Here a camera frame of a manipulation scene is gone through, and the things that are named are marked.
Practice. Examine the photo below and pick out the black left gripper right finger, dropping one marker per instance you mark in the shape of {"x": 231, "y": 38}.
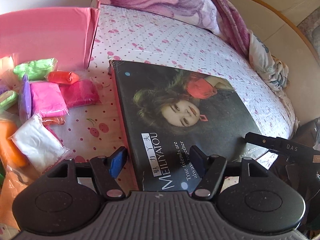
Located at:
{"x": 211, "y": 171}

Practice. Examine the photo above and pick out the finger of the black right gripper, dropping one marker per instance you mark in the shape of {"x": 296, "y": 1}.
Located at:
{"x": 270, "y": 143}

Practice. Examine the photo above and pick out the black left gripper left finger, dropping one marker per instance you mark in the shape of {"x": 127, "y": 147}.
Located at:
{"x": 105, "y": 172}

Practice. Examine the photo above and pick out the crumpled white cloth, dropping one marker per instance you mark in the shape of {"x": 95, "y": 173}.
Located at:
{"x": 271, "y": 70}

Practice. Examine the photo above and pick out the white clay bag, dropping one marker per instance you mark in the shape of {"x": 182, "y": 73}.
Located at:
{"x": 38, "y": 144}

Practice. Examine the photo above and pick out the dark orange clay bag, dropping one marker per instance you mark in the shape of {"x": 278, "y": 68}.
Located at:
{"x": 58, "y": 120}

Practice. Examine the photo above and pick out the magenta clay bag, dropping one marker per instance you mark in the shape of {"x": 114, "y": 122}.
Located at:
{"x": 80, "y": 93}

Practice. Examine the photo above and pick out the hot pink clay bag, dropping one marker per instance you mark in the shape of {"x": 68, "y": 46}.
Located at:
{"x": 47, "y": 100}

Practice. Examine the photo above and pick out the red clay bag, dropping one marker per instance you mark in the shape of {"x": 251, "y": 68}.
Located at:
{"x": 62, "y": 77}

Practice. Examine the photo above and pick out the purple clay bag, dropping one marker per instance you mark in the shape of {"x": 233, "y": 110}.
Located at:
{"x": 25, "y": 100}

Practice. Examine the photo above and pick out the light green clay bag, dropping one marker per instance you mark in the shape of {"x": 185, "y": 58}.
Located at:
{"x": 35, "y": 70}

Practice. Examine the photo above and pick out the bright green clay bag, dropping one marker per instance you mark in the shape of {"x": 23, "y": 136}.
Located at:
{"x": 8, "y": 99}

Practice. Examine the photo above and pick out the cherry print bed sheet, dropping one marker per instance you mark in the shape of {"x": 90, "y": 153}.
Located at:
{"x": 144, "y": 37}

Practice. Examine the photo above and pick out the floral pink fleece blanket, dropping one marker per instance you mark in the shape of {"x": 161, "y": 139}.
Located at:
{"x": 218, "y": 16}

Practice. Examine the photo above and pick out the pink cardboard box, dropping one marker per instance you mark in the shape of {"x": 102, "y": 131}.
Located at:
{"x": 43, "y": 29}

